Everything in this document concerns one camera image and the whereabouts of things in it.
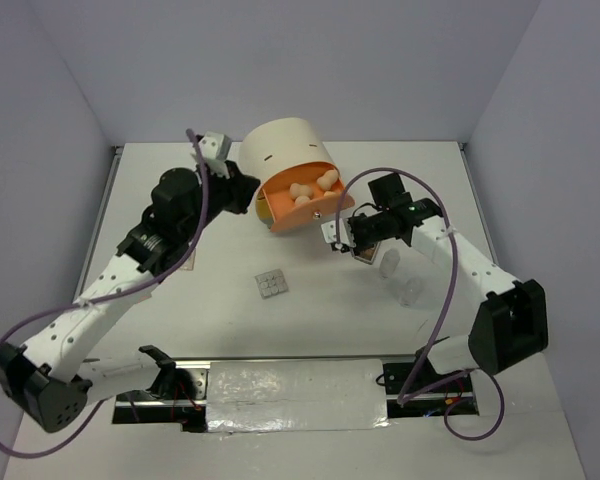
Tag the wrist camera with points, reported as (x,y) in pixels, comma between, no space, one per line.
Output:
(337,236)
(215,149)

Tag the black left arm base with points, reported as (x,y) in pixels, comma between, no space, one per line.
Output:
(177,395)

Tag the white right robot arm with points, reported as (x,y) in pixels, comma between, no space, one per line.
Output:
(510,315)

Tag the cream round drawer organizer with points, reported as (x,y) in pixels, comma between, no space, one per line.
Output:
(279,145)

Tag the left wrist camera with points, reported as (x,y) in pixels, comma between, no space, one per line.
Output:
(215,149)

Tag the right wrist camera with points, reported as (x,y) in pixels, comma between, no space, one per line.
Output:
(337,236)

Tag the beige gourd makeup sponge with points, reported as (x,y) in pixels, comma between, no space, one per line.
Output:
(297,190)

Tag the brown eyeshadow palette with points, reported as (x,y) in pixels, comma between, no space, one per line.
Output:
(368,255)

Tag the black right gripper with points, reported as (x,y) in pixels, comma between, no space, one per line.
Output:
(354,220)

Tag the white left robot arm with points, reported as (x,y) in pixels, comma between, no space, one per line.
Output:
(50,376)

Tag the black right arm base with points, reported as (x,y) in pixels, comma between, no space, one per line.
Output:
(396,368)

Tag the orange top drawer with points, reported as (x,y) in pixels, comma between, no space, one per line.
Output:
(275,207)

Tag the colourful glitter eyeshadow palette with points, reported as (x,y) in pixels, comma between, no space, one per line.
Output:
(188,263)

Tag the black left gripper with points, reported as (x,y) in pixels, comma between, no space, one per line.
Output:
(241,188)

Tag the clear grey eyeshadow palette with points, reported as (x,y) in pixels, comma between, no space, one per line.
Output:
(271,283)

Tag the silver foil tape panel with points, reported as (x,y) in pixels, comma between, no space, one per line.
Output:
(292,396)

